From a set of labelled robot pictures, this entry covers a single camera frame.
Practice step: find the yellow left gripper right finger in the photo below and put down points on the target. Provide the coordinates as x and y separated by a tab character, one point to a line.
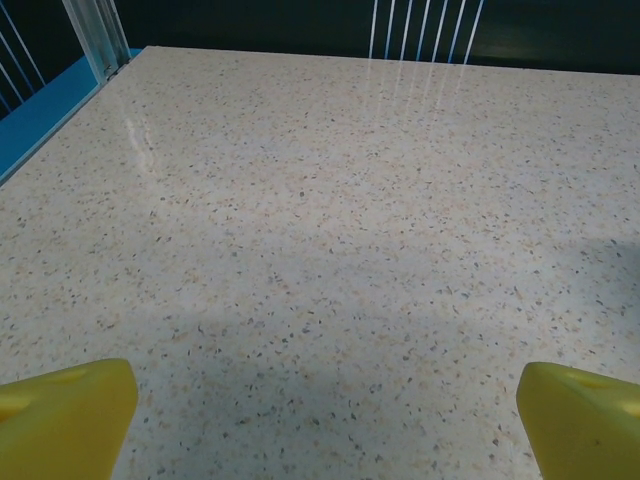
585	430

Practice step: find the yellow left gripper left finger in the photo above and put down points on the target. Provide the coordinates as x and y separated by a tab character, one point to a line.
65	420

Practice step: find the blue table side rim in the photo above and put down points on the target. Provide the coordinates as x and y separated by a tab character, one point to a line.
45	115

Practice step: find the aluminium corner post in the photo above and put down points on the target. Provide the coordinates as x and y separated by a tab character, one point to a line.
100	35

